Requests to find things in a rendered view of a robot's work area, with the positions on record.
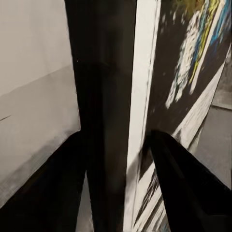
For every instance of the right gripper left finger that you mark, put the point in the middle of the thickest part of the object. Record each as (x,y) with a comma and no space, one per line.
(49,201)

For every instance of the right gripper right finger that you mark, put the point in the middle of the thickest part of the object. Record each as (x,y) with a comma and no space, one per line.
(195,199)

